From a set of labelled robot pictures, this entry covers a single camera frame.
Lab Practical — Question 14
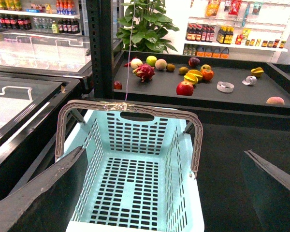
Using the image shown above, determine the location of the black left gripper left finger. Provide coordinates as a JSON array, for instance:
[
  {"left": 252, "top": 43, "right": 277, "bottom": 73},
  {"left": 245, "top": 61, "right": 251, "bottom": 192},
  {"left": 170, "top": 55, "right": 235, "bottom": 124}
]
[{"left": 0, "top": 146, "right": 87, "bottom": 232}]

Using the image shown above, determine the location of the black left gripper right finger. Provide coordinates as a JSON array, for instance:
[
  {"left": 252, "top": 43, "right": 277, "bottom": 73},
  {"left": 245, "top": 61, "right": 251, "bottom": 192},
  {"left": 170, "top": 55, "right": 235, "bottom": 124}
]
[{"left": 241, "top": 150, "right": 290, "bottom": 232}]

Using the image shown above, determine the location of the light blue plastic basket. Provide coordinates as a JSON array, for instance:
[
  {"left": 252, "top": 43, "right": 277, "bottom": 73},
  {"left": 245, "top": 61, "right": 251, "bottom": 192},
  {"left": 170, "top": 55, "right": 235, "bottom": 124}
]
[{"left": 64, "top": 109, "right": 204, "bottom": 232}]

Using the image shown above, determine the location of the grey basket handle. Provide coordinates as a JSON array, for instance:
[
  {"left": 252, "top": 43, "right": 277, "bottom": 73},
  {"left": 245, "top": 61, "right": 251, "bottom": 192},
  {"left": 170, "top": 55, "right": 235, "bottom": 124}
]
[{"left": 55, "top": 100, "right": 203, "bottom": 176}]

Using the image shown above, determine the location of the yellow red mango fruit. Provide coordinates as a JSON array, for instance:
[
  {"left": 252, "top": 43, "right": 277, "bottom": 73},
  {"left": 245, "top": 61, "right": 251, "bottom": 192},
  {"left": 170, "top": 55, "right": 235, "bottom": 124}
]
[{"left": 200, "top": 64, "right": 212, "bottom": 72}]

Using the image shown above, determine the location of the pink peach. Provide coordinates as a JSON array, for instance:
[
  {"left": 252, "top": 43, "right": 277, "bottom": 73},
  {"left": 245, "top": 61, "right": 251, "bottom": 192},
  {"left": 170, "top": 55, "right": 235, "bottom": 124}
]
[{"left": 266, "top": 96, "right": 285, "bottom": 105}]

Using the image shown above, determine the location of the small grey tape roll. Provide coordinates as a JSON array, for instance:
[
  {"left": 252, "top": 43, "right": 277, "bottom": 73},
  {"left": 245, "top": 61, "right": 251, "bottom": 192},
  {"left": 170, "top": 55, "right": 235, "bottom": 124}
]
[{"left": 242, "top": 75, "right": 257, "bottom": 86}]

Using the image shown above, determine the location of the white tape roll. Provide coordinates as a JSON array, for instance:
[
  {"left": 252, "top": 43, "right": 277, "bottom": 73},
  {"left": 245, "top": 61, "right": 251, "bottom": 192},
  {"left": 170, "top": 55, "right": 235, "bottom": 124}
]
[{"left": 217, "top": 81, "right": 234, "bottom": 93}]

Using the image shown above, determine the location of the yellow starfruit far right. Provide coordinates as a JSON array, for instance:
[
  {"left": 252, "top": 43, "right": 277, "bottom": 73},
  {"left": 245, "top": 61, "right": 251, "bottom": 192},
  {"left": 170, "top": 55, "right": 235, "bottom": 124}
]
[{"left": 251, "top": 67, "right": 264, "bottom": 78}]

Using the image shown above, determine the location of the yellow starfruit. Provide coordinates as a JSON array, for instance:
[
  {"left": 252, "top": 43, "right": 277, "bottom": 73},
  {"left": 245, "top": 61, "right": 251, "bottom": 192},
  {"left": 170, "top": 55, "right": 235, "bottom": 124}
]
[
  {"left": 184, "top": 72, "right": 199, "bottom": 85},
  {"left": 188, "top": 70, "right": 203, "bottom": 82},
  {"left": 251, "top": 67, "right": 264, "bottom": 78}
]

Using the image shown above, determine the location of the black fruit display tray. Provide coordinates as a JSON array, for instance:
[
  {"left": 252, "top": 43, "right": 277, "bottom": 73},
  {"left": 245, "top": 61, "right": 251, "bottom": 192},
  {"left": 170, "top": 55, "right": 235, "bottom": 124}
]
[{"left": 114, "top": 51, "right": 290, "bottom": 116}]

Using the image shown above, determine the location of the glass top freezer chest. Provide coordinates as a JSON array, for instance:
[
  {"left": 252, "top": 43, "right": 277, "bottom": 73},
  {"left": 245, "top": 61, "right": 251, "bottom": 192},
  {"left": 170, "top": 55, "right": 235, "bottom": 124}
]
[{"left": 0, "top": 31, "right": 93, "bottom": 200}]

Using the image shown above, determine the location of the orange persimmon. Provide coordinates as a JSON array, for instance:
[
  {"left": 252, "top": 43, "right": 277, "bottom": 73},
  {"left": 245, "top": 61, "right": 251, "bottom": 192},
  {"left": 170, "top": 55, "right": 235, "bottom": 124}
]
[{"left": 201, "top": 69, "right": 214, "bottom": 81}]

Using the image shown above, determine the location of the small dark red apple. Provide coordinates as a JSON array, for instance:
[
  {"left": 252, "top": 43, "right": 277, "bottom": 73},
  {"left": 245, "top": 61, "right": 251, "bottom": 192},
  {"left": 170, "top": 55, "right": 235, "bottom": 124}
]
[{"left": 114, "top": 81, "right": 122, "bottom": 90}]

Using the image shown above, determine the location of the red apple on shelf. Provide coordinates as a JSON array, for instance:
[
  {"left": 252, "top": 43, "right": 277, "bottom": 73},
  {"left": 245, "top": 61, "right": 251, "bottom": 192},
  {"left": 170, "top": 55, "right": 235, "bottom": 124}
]
[{"left": 176, "top": 81, "right": 194, "bottom": 96}]

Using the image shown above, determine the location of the yellow starfruit back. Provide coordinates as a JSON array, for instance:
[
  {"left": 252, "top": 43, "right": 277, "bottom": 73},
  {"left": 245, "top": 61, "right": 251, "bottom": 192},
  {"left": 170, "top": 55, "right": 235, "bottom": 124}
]
[{"left": 188, "top": 70, "right": 203, "bottom": 82}]

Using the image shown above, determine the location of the yellow starfruit front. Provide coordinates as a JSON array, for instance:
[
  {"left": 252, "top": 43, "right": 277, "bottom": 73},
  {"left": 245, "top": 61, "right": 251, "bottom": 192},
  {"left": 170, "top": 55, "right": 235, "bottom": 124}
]
[{"left": 184, "top": 72, "right": 199, "bottom": 85}]

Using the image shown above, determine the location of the purple passion fruit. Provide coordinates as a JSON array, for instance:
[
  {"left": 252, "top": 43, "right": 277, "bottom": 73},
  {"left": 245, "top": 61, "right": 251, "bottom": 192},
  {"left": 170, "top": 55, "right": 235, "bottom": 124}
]
[{"left": 188, "top": 57, "right": 200, "bottom": 68}]

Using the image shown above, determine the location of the brown kiwi left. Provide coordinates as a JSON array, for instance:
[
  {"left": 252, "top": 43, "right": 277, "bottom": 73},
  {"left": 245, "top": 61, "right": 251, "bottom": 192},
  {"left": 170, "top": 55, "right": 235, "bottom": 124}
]
[{"left": 166, "top": 63, "right": 175, "bottom": 72}]

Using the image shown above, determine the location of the pink dragon fruit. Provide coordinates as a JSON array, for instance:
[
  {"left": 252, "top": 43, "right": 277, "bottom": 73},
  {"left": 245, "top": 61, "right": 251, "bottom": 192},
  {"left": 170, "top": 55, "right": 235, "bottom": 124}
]
[{"left": 132, "top": 64, "right": 155, "bottom": 82}]

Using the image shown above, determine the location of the white pale round fruit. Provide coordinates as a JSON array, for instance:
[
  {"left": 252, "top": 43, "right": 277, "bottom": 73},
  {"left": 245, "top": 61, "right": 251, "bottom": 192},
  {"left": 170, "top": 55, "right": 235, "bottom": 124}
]
[{"left": 130, "top": 58, "right": 143, "bottom": 70}]

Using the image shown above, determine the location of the green apple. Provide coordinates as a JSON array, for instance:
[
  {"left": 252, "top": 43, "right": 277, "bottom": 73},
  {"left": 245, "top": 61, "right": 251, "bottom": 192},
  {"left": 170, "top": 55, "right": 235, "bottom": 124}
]
[{"left": 146, "top": 56, "right": 158, "bottom": 67}]

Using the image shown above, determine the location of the drinks shelf unit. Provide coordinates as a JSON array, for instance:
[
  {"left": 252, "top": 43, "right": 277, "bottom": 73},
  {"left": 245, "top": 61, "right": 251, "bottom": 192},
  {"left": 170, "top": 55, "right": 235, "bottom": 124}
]
[{"left": 0, "top": 0, "right": 84, "bottom": 35}]

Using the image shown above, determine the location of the green potted plant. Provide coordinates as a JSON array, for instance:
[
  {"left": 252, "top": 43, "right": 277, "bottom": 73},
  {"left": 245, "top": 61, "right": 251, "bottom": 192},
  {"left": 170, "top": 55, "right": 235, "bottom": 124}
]
[{"left": 116, "top": 0, "right": 179, "bottom": 53}]

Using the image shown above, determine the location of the white condiment wall shelf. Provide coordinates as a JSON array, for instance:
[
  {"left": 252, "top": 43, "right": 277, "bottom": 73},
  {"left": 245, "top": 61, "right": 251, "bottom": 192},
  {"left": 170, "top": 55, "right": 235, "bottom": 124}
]
[{"left": 188, "top": 0, "right": 290, "bottom": 62}]

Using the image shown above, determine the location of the black metal rack post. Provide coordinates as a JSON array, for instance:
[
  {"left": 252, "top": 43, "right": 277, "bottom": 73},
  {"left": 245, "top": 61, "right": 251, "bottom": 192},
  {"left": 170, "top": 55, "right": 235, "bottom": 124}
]
[{"left": 86, "top": 0, "right": 114, "bottom": 99}]

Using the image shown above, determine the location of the thin hanging string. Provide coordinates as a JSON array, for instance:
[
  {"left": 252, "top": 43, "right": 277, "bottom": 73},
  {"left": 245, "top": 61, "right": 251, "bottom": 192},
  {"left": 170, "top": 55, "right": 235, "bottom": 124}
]
[{"left": 125, "top": 0, "right": 136, "bottom": 102}]

